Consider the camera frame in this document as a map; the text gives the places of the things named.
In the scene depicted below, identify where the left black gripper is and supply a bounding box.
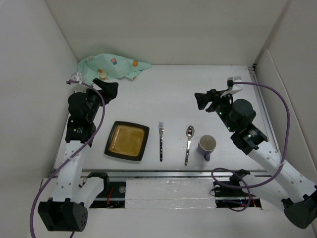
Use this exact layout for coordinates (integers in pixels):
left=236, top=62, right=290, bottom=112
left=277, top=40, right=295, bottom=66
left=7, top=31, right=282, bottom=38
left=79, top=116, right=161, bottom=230
left=78, top=79, right=117, bottom=122

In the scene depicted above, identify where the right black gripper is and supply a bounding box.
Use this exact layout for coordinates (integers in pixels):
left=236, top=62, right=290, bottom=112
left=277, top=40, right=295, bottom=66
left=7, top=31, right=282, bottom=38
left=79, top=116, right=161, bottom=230
left=195, top=88, right=236, bottom=132

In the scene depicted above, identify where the green cartoon print cloth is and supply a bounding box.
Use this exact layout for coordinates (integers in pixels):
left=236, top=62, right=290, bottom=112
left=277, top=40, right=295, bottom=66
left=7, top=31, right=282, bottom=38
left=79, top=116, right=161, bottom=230
left=77, top=53, right=152, bottom=85

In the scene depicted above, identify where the silver spoon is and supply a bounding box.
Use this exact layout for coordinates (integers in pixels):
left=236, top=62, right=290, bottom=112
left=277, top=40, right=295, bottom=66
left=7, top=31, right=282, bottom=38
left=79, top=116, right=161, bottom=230
left=184, top=125, right=195, bottom=166

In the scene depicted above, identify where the purple mug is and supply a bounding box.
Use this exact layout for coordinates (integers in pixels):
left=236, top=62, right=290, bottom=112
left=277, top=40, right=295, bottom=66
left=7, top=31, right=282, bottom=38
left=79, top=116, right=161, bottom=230
left=197, top=135, right=216, bottom=162

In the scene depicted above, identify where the square brown black plate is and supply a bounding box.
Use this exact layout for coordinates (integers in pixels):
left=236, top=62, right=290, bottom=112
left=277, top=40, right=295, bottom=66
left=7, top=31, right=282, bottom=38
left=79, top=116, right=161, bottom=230
left=104, top=121, right=150, bottom=162

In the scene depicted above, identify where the silver fork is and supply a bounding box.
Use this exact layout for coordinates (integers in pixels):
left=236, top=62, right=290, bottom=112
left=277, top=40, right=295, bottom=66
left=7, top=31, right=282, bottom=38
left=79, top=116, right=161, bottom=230
left=158, top=121, right=164, bottom=162

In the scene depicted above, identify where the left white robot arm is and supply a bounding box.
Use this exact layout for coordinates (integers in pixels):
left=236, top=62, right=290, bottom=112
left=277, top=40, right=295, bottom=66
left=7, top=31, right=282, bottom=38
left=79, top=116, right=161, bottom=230
left=32, top=78, right=118, bottom=233

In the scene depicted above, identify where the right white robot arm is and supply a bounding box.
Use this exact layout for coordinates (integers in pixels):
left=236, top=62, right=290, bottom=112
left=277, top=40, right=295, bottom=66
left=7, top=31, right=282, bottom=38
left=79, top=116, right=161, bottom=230
left=194, top=89, right=317, bottom=229

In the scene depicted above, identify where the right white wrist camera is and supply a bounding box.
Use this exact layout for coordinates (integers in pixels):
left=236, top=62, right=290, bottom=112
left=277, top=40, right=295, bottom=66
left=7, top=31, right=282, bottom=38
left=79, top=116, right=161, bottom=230
left=220, top=76, right=243, bottom=98

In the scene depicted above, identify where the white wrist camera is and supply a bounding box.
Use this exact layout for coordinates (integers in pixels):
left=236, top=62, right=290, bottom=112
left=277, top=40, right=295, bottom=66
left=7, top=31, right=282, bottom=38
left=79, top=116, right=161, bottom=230
left=70, top=72, right=93, bottom=92
left=220, top=76, right=243, bottom=98

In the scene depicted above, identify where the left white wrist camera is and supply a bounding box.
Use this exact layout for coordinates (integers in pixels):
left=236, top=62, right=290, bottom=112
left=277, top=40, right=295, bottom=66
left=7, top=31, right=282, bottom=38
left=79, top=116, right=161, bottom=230
left=70, top=72, right=93, bottom=92

